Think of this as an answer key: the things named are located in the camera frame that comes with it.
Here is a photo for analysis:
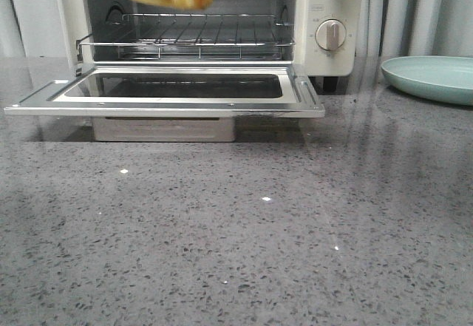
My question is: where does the oven glass door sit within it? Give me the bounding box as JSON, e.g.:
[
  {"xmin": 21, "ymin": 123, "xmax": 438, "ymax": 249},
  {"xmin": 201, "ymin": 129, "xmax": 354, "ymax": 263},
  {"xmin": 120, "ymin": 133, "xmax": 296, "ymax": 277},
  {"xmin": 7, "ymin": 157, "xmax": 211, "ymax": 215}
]
[{"xmin": 4, "ymin": 63, "xmax": 325, "ymax": 119}]

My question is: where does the white Toshiba toaster oven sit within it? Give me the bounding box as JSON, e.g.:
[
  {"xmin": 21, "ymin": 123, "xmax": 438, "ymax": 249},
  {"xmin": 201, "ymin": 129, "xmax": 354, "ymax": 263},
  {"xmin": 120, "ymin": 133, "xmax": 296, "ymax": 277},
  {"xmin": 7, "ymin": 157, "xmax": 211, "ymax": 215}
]
[{"xmin": 58, "ymin": 0, "xmax": 361, "ymax": 92}]

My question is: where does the lower oven knob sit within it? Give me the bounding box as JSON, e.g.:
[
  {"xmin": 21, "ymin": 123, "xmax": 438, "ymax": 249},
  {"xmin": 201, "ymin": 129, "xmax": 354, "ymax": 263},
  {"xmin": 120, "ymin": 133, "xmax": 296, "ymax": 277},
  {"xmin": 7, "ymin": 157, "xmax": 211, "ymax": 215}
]
[{"xmin": 316, "ymin": 19, "xmax": 347, "ymax": 51}]

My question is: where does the light green plate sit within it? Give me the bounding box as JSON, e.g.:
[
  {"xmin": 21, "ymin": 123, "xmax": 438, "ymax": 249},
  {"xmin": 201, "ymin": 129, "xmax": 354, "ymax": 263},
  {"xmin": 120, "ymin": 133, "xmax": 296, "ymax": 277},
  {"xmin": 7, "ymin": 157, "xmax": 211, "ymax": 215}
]
[{"xmin": 381, "ymin": 55, "xmax": 472, "ymax": 106}]

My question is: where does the metal wire oven rack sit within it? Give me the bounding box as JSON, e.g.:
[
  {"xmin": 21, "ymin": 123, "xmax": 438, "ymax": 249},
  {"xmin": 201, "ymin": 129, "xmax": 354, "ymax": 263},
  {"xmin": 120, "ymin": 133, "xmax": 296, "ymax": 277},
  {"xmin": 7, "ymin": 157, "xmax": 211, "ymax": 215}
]
[{"xmin": 76, "ymin": 13, "xmax": 295, "ymax": 62}]

